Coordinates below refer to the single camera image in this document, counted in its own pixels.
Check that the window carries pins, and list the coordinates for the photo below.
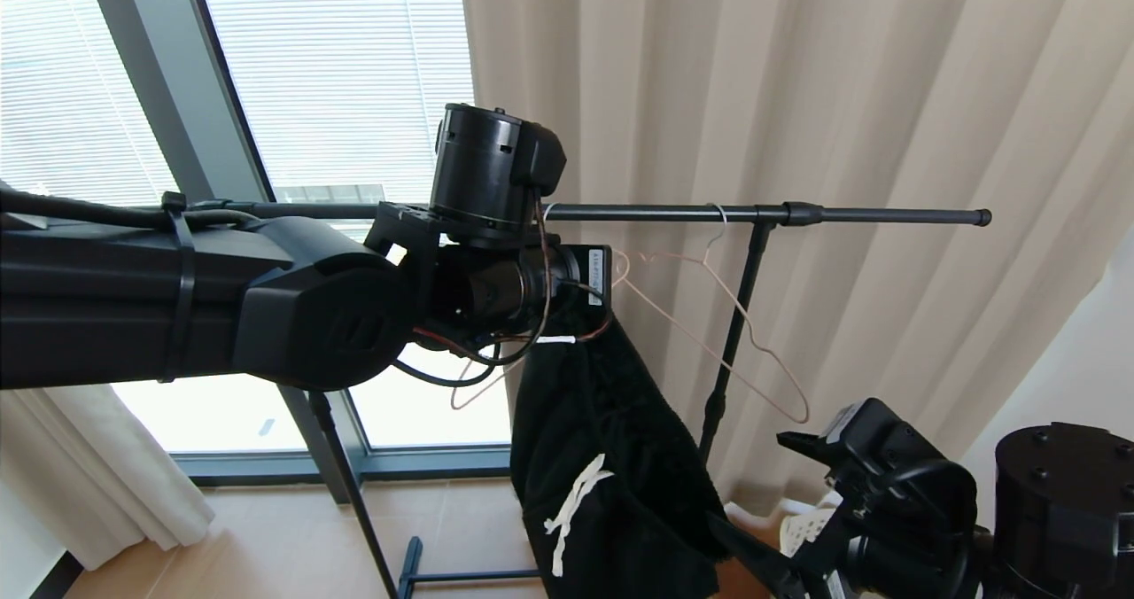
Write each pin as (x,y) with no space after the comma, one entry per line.
(337,67)

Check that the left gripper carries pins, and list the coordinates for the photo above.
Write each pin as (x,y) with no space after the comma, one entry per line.
(505,289)

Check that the beige curtain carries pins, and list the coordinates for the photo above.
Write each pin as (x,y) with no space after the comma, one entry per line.
(89,475)
(842,120)

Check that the pink clothes hanger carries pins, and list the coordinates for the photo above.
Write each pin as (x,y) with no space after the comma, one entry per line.
(483,385)
(709,346)

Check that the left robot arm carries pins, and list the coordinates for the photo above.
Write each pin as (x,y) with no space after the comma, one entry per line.
(177,298)

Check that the black clothes rack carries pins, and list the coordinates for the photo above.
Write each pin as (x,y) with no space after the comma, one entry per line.
(842,215)

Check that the white laundry basket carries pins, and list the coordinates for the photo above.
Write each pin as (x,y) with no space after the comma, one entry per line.
(811,524)

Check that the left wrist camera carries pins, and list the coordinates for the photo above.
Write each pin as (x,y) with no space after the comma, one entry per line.
(547,160)

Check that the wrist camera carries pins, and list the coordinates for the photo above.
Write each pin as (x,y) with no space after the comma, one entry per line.
(547,160)
(886,439)

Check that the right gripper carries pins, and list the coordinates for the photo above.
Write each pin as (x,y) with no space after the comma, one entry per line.
(886,546)

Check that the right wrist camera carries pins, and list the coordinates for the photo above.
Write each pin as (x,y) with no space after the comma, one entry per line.
(886,439)

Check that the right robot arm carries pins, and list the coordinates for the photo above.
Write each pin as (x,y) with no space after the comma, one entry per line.
(1063,510)

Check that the black shorts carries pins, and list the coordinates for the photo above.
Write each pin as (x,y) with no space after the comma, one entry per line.
(602,457)

